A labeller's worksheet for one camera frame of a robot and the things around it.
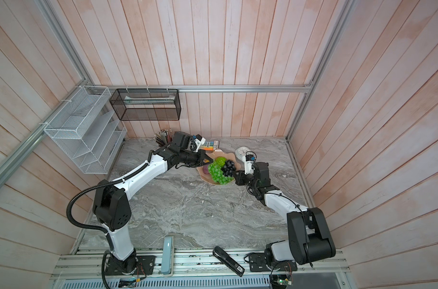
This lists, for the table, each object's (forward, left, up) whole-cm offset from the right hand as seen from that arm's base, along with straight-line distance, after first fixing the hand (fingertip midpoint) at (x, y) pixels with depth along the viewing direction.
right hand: (233, 171), depth 89 cm
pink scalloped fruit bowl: (+17, +11, -8) cm, 22 cm away
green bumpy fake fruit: (+11, +6, -5) cm, 14 cm away
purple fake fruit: (+4, +15, -5) cm, 16 cm away
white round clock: (+22, -6, -10) cm, 25 cm away
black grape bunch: (+7, +2, -6) cm, 9 cm away
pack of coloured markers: (+27, +14, -10) cm, 32 cm away
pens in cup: (+20, +39, +4) cm, 44 cm away
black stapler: (-35, +7, -8) cm, 37 cm away
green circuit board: (-44, -19, -12) cm, 50 cm away
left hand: (-2, +10, +9) cm, 13 cm away
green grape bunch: (-1, +8, +1) cm, 9 cm away
